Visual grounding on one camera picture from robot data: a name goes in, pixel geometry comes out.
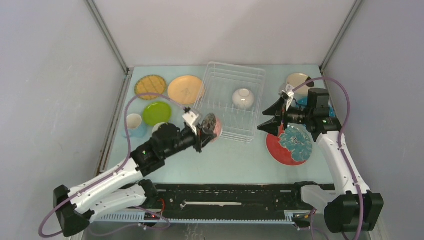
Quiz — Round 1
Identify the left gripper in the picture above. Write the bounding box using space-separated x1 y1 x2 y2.
162 122 216 159

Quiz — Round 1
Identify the red patterned bowl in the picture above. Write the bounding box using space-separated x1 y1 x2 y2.
201 113 223 143

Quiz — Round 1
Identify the black mug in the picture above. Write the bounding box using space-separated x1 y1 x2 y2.
151 122 167 133

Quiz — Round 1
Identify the blue polka dot plate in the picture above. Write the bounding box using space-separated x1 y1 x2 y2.
295 97 336 117

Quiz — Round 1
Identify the white rimmed teal plate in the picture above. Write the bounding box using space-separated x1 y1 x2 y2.
265 124 313 166

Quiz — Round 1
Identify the white ribbed bowl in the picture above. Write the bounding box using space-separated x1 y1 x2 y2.
232 88 255 109

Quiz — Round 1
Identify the green plate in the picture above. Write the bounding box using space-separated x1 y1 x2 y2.
141 101 172 127

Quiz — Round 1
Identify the cream plate with black spot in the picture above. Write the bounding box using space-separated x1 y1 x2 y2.
286 73 316 97

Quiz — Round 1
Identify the light blue cup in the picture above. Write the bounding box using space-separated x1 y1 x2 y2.
122 113 147 138

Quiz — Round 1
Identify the beige plate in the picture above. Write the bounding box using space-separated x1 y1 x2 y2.
167 75 206 105

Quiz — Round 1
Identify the yellow woven plate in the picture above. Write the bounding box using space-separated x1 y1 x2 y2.
134 75 168 96

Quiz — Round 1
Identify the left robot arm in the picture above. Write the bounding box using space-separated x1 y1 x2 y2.
53 116 222 237

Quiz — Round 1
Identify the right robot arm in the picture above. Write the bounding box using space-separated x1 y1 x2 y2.
258 88 384 234

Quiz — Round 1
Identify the small circuit board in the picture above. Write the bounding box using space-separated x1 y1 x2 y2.
143 213 161 221

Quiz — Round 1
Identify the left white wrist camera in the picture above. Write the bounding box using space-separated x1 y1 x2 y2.
182 107 202 136

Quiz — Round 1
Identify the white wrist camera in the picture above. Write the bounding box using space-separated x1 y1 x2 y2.
182 107 202 136
278 84 295 111

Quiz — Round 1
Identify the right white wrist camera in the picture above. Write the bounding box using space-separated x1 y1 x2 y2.
278 84 295 111

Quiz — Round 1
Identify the white wire dish rack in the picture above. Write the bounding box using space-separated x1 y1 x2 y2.
194 61 266 143

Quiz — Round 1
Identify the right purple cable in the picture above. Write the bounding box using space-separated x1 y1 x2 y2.
291 76 365 240

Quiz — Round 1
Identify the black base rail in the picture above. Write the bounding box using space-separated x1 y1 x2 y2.
142 183 312 222

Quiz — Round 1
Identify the aluminium frame rail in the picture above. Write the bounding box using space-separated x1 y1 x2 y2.
95 207 312 224

